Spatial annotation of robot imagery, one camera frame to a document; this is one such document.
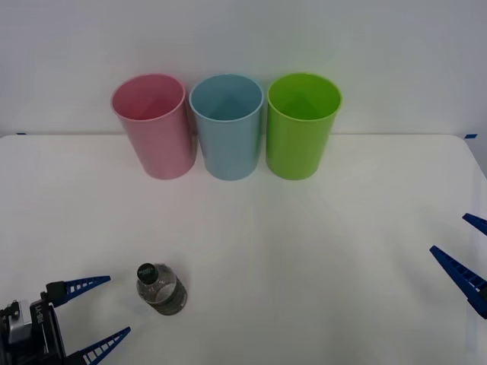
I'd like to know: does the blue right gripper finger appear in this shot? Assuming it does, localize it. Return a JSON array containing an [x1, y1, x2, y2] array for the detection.
[[461, 213, 487, 235], [428, 245, 487, 319]]

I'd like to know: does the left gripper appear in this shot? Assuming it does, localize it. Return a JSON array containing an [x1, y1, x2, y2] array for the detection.
[[21, 275, 132, 365]]

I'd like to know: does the clear plastic bottle black cap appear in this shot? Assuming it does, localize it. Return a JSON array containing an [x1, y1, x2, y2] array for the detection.
[[135, 261, 189, 316]]

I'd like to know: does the pink plastic bin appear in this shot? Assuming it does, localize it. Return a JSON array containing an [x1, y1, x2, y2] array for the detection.
[[110, 72, 198, 180]]

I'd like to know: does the green plastic bin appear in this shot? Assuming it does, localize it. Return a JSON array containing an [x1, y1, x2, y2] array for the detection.
[[266, 72, 343, 180]]

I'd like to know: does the pale blue plastic bin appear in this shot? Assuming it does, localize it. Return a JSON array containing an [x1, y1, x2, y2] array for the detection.
[[188, 73, 265, 181]]

